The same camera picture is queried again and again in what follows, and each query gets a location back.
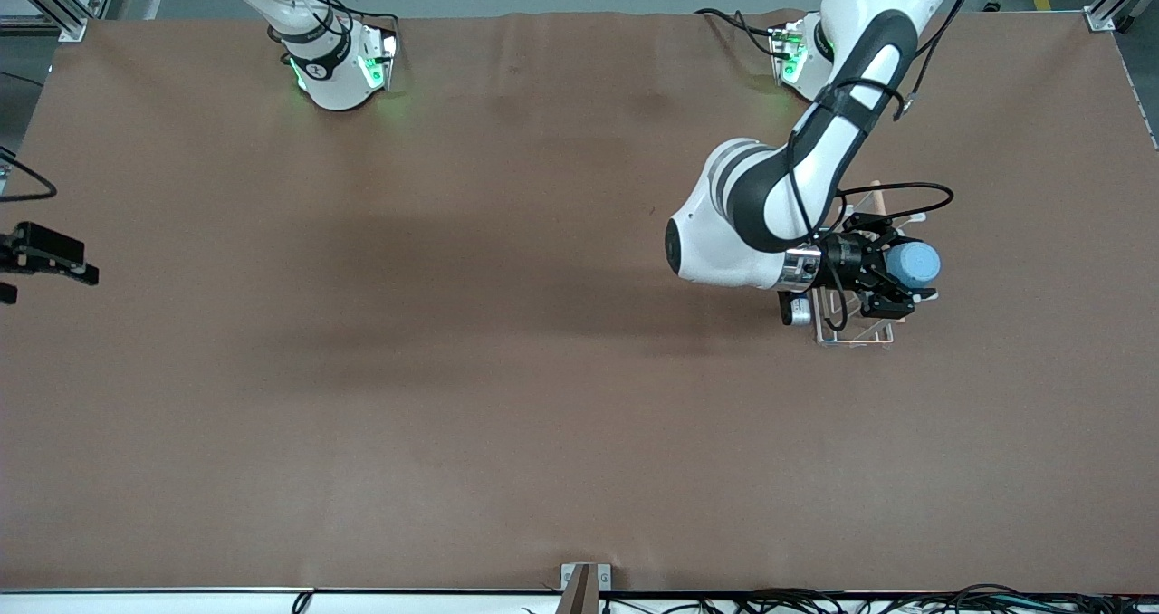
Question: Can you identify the blue plastic cup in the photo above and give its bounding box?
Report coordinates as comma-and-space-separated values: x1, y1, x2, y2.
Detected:
883, 241, 943, 291

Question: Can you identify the brown table cover sheet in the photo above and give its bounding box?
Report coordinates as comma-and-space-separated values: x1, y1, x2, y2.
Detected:
0, 9, 1159, 595

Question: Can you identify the brown wooden bar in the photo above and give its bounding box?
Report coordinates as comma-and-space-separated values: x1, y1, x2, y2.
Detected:
563, 564, 600, 614

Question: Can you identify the white wire cup holder rack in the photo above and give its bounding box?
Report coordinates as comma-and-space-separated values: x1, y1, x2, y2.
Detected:
810, 179, 938, 350

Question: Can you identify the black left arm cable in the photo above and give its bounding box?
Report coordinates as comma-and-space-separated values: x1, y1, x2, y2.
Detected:
786, 75, 955, 332

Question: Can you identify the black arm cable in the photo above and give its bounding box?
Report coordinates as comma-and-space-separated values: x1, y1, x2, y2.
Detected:
0, 147, 58, 204
786, 75, 955, 332

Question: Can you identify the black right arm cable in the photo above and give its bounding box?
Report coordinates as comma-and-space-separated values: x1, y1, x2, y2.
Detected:
0, 147, 58, 204

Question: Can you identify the black cable bundle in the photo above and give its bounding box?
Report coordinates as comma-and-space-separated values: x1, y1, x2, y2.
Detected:
602, 583, 1159, 614

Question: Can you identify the grey metal bracket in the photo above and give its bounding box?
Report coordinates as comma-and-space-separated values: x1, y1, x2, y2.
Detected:
560, 562, 613, 614

